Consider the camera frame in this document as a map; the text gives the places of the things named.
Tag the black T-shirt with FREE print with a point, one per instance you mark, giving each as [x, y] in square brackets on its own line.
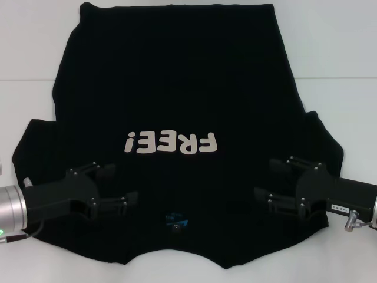
[176, 88]

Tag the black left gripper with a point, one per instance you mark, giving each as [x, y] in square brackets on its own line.
[53, 194]

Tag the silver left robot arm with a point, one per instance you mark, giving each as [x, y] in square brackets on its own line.
[11, 209]

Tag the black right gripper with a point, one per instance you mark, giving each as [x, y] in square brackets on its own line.
[338, 191]

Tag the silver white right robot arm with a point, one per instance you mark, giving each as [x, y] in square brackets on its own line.
[375, 212]

